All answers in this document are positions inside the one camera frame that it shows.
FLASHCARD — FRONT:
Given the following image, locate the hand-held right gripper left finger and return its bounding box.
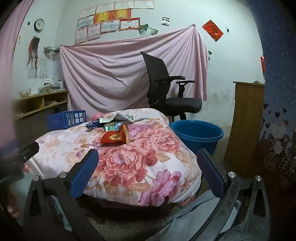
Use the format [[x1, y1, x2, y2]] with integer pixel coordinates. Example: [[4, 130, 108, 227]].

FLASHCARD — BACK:
[[23, 149, 104, 241]]

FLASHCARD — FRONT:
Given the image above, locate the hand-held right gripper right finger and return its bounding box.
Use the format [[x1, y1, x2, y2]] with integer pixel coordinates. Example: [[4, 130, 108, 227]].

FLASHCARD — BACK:
[[194, 148, 271, 241]]

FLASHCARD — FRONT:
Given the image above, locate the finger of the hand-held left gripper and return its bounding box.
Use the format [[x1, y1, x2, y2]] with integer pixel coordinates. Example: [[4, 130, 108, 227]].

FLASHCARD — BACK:
[[0, 138, 19, 161], [16, 141, 39, 168]]

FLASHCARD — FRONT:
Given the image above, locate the blue plastic bucket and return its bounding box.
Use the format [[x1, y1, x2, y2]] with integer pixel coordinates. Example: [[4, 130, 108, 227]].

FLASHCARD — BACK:
[[170, 120, 224, 156]]

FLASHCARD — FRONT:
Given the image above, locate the red snack packet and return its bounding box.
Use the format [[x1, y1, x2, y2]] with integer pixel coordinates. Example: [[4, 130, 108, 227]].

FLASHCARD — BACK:
[[100, 123, 130, 145]]

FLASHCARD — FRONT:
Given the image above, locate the dark blue wrapper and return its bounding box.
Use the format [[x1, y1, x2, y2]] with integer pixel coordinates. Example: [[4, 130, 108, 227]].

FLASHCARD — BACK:
[[85, 122, 103, 131]]

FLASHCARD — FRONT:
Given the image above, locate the beige phone case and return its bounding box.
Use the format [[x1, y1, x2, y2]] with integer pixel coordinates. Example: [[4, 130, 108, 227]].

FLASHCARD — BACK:
[[114, 113, 136, 123]]

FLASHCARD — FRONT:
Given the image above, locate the person's left hand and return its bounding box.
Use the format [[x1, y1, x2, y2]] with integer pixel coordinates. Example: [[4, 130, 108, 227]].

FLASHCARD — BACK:
[[6, 187, 21, 219]]

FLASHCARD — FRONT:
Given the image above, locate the person's jeans leg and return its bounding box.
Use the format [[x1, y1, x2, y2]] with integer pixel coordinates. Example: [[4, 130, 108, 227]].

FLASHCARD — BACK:
[[148, 191, 241, 241]]

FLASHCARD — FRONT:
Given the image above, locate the wooden shelf desk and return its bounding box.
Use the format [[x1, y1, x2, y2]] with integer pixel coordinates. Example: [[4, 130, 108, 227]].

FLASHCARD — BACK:
[[13, 90, 69, 149]]

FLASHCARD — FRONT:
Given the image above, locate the blue cardboard box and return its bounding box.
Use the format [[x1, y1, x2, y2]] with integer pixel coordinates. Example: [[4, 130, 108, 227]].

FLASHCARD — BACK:
[[47, 110, 87, 130]]

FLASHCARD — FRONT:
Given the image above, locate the floral pink blanket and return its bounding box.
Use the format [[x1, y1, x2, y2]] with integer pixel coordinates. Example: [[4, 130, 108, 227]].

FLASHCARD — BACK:
[[23, 108, 202, 207]]

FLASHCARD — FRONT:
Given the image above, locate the wooden cabinet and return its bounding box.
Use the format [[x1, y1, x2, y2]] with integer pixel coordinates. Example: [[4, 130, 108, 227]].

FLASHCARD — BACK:
[[224, 81, 265, 179]]

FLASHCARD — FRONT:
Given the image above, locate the pile of books and papers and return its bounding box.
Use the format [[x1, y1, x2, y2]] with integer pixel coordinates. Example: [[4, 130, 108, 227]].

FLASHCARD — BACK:
[[38, 78, 66, 94]]

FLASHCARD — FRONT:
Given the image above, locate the black office chair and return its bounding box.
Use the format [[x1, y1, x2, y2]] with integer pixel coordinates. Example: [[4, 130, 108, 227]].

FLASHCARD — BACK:
[[141, 51, 203, 121]]

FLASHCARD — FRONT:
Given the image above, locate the pink curtain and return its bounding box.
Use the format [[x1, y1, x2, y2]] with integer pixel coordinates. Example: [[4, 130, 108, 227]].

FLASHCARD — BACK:
[[0, 0, 35, 144]]

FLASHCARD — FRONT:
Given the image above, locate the pink hanging sheet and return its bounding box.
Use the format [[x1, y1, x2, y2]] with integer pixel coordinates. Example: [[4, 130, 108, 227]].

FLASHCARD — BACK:
[[59, 25, 208, 114]]

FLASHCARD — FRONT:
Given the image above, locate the blue printed curtain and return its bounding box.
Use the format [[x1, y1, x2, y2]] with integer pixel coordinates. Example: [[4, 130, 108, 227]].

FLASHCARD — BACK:
[[245, 0, 296, 209]]

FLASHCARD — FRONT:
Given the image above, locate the red diamond paper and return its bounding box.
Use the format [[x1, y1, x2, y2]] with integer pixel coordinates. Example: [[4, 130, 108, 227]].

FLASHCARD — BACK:
[[202, 20, 224, 42]]

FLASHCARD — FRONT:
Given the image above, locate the white wall calendar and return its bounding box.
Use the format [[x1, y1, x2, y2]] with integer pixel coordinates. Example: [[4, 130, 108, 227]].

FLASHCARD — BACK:
[[27, 59, 48, 79]]

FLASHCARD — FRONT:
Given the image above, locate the red black wall hanging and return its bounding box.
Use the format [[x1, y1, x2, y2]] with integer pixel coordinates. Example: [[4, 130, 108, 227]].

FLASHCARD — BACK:
[[26, 36, 41, 68]]

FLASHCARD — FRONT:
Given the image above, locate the metal wall rack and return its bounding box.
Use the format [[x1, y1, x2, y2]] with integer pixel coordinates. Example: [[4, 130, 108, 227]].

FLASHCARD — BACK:
[[44, 45, 60, 57]]

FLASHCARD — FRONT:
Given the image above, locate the group of wall certificates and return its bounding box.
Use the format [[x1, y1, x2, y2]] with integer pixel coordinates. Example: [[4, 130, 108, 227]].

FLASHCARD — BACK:
[[75, 0, 154, 45]]

